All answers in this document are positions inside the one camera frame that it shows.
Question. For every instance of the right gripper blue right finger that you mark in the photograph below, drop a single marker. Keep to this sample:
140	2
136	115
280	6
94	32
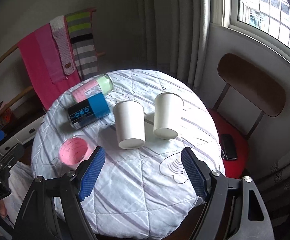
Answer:
198	173

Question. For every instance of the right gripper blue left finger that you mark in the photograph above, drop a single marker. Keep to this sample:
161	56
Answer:
88	172

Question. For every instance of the pink lined clear plastic cup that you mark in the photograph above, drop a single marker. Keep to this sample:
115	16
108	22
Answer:
75	150

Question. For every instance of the smaller white paper cup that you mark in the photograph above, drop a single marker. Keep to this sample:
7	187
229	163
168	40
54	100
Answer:
168	114

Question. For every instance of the larger white paper cup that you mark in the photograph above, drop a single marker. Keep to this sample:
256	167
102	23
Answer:
129	122

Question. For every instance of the person's hand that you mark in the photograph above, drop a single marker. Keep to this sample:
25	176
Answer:
3	211

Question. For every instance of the red orange box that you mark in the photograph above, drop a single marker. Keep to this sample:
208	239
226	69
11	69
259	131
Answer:
5	118

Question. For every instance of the white plastic storage box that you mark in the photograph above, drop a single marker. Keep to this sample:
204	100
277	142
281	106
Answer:
22	137

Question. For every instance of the black smartphone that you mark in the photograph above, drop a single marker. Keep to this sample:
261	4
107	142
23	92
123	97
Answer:
228	147

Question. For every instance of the wooden towel rack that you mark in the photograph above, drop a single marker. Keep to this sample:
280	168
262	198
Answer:
14	79

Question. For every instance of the magenta pink towel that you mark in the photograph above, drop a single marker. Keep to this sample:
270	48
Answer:
38	74

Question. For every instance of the black and blue can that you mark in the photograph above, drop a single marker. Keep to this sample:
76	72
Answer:
88	111

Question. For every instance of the white striped quilted tablecloth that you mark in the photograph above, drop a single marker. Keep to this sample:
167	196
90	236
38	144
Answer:
143	193

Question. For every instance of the pink and green can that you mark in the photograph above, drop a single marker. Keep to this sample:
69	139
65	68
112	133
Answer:
101	84

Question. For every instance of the light pink cloth strip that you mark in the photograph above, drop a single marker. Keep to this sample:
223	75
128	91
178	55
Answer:
50	53

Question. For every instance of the brown wooden chair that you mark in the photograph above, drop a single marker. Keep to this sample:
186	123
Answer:
258	88

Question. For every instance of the pink knitted band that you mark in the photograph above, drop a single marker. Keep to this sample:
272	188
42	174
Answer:
61	37

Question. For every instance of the grey green striped scarf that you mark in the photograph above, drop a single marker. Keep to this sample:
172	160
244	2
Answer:
79	26

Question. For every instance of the grey window curtain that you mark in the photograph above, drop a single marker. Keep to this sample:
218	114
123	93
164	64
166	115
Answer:
174	36

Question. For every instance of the white framed window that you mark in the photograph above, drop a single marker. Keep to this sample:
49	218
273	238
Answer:
267	19

